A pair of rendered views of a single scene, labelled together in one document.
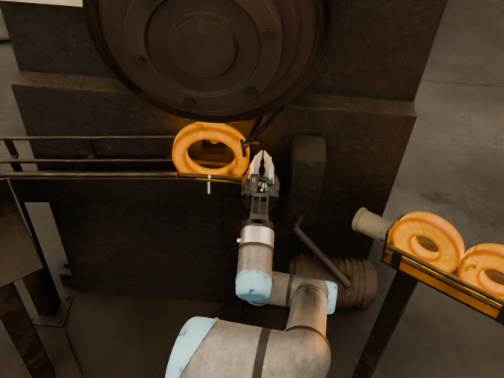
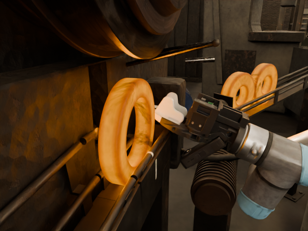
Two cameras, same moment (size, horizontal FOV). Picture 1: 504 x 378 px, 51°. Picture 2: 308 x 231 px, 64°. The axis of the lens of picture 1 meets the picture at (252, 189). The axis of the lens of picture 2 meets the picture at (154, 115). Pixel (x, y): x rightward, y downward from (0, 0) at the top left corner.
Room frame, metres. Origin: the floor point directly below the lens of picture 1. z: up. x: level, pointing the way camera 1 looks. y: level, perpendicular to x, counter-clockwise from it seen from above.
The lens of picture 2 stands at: (0.79, 0.48, 0.92)
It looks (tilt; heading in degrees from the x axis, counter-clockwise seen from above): 20 degrees down; 287
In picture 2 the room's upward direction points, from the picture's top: straight up
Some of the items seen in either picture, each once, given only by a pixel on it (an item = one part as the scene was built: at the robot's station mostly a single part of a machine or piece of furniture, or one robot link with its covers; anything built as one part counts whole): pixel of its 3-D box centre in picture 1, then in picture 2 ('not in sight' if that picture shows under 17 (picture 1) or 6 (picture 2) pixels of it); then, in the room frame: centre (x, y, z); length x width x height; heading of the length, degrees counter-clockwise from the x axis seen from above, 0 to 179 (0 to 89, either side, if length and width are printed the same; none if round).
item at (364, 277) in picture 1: (319, 321); (210, 228); (0.81, -0.22, 0.27); 0.22 x 0.13 x 0.53; 90
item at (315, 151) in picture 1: (304, 181); (162, 122); (0.95, -0.13, 0.68); 0.11 x 0.08 x 0.24; 0
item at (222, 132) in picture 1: (211, 154); (131, 131); (0.95, 0.11, 0.75); 0.18 x 0.03 x 0.18; 91
